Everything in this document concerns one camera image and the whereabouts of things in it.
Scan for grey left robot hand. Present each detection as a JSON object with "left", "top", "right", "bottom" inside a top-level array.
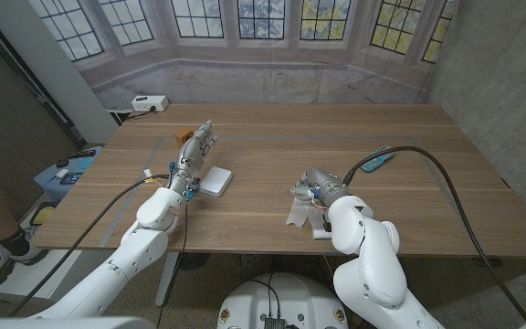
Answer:
[{"left": 166, "top": 120, "right": 219, "bottom": 196}]

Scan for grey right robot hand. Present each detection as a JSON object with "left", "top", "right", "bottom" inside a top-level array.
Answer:
[{"left": 289, "top": 166, "right": 351, "bottom": 209}]

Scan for white gauze bandage strip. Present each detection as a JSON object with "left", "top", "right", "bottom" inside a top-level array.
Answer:
[{"left": 285, "top": 180, "right": 335, "bottom": 241}]

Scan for brown wooden block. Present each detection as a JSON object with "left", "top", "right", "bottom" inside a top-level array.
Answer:
[{"left": 174, "top": 127, "right": 195, "bottom": 147}]

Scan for black remote control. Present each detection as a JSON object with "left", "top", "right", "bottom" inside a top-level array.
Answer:
[{"left": 66, "top": 148, "right": 98, "bottom": 160}]

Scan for flat white square box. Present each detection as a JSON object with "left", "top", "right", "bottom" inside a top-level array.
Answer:
[{"left": 198, "top": 165, "right": 234, "bottom": 198}]

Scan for white power strip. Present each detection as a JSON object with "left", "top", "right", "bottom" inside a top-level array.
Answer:
[{"left": 131, "top": 94, "right": 170, "bottom": 113}]

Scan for printed window backdrop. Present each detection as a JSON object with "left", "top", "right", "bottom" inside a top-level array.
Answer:
[{"left": 27, "top": 0, "right": 460, "bottom": 111}]

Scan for black round disc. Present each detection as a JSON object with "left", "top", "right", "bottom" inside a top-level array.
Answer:
[{"left": 179, "top": 252, "right": 212, "bottom": 271}]

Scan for black handheld device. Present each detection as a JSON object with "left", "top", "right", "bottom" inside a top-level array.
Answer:
[{"left": 59, "top": 171, "right": 85, "bottom": 186}]

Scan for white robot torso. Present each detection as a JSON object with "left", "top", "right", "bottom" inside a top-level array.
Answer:
[{"left": 216, "top": 272, "right": 350, "bottom": 329}]

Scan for light blue storage box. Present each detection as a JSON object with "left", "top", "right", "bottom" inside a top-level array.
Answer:
[{"left": 33, "top": 145, "right": 104, "bottom": 203}]

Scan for yellow black pad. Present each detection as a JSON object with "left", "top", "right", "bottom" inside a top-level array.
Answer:
[{"left": 29, "top": 202, "right": 58, "bottom": 227}]

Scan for white floor mat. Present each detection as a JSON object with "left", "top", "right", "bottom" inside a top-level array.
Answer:
[{"left": 0, "top": 218, "right": 84, "bottom": 302}]

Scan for white connector yellow wires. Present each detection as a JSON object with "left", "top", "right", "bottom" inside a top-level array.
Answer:
[{"left": 142, "top": 168, "right": 166, "bottom": 186}]

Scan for black power cord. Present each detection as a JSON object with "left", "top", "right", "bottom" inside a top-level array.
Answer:
[{"left": 125, "top": 105, "right": 158, "bottom": 121}]

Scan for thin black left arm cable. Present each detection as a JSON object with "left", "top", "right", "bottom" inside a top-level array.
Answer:
[{"left": 155, "top": 198, "right": 190, "bottom": 329}]

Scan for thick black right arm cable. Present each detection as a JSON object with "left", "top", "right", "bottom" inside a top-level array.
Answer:
[{"left": 342, "top": 145, "right": 526, "bottom": 324}]

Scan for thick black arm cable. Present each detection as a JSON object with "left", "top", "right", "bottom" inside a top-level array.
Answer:
[
  {"left": 342, "top": 145, "right": 526, "bottom": 324},
  {"left": 9, "top": 173, "right": 172, "bottom": 317}
]

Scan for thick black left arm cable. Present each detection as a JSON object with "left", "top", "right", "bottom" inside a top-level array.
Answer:
[{"left": 9, "top": 173, "right": 172, "bottom": 317}]

